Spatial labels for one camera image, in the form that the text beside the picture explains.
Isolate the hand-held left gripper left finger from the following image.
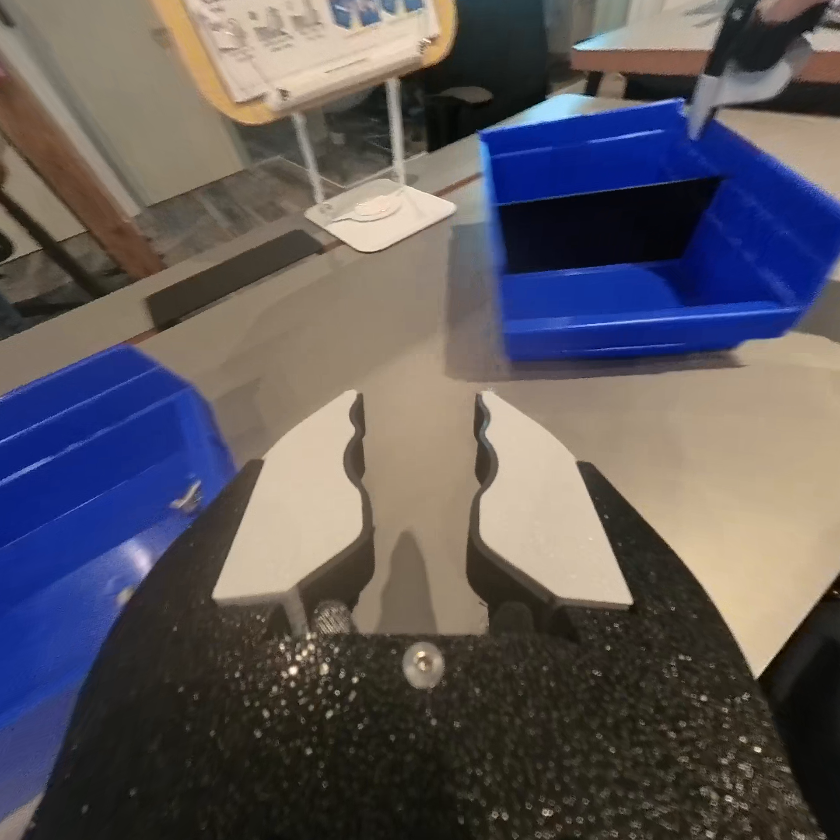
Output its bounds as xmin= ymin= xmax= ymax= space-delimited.
xmin=211 ymin=390 xmax=377 ymax=636

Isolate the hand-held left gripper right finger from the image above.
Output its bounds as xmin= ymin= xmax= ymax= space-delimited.
xmin=466 ymin=391 xmax=635 ymax=613

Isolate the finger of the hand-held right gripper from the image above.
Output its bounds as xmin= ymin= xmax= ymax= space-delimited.
xmin=718 ymin=39 xmax=815 ymax=107
xmin=686 ymin=0 xmax=756 ymax=142

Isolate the blue bin with black divider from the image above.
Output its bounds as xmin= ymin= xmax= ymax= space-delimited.
xmin=478 ymin=98 xmax=840 ymax=363

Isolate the blue plastic bin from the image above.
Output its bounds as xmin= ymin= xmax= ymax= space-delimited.
xmin=0 ymin=344 xmax=237 ymax=731

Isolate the dark office chair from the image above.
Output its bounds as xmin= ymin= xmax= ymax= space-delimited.
xmin=420 ymin=0 xmax=551 ymax=153

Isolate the black rubber mat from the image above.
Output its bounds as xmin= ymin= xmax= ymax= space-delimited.
xmin=145 ymin=229 xmax=325 ymax=331

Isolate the black tripod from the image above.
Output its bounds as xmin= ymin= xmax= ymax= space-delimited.
xmin=0 ymin=187 xmax=109 ymax=299

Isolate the instruction sign on acrylic stand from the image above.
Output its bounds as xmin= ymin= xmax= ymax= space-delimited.
xmin=150 ymin=0 xmax=458 ymax=253

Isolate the wooden post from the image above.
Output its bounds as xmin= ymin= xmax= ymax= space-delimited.
xmin=0 ymin=49 xmax=166 ymax=281

